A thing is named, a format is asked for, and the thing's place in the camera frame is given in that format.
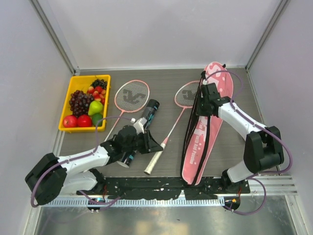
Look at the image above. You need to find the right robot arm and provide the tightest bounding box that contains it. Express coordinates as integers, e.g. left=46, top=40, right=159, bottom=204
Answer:
left=196, top=83, right=284, bottom=193

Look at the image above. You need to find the purple grape bunch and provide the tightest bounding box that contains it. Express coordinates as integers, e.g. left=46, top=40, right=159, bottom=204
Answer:
left=69, top=90, right=94, bottom=118

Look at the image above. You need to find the yellow plastic bin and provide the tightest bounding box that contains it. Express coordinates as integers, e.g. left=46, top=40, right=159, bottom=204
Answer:
left=59, top=75, right=111, bottom=133

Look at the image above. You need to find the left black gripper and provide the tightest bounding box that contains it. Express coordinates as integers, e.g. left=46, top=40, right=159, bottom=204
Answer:
left=123, top=130, right=163, bottom=154

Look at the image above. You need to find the white cable duct strip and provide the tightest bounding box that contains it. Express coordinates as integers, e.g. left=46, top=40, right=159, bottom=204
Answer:
left=44, top=197, right=224, bottom=208

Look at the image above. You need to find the left red apple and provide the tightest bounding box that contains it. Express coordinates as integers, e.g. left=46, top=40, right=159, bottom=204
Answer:
left=63, top=115, right=77, bottom=128

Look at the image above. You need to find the red apple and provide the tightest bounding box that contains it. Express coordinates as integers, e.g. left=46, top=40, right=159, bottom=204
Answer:
left=77, top=115, right=92, bottom=128
left=63, top=115, right=77, bottom=128

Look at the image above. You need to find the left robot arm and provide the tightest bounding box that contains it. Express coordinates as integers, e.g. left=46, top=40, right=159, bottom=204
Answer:
left=25, top=125, right=164, bottom=208

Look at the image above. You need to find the green lime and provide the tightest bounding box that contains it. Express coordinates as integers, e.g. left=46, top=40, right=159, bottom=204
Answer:
left=91, top=113, right=103, bottom=127

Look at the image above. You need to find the pink racket bag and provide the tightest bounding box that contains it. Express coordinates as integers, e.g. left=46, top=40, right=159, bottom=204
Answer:
left=180, top=62, right=233, bottom=186

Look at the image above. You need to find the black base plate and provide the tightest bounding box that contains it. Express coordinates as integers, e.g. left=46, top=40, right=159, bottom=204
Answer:
left=84, top=177, right=250, bottom=201

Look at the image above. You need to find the green pear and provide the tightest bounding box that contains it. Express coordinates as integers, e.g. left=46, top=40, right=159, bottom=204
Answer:
left=88, top=100, right=103, bottom=116

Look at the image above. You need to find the black shuttlecock tube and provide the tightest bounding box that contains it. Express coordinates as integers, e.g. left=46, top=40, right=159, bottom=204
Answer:
left=117, top=99, right=159, bottom=168

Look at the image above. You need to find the black grape bunch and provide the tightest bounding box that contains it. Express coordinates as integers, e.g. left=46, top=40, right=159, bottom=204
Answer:
left=91, top=79, right=108, bottom=90

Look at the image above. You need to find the pink badminton racket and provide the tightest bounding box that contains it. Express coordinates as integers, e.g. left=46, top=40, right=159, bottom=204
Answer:
left=144, top=81, right=199, bottom=175
left=105, top=79, right=150, bottom=141

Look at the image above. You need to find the right red apple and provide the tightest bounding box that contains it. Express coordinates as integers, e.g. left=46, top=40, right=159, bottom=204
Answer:
left=77, top=115, right=92, bottom=128

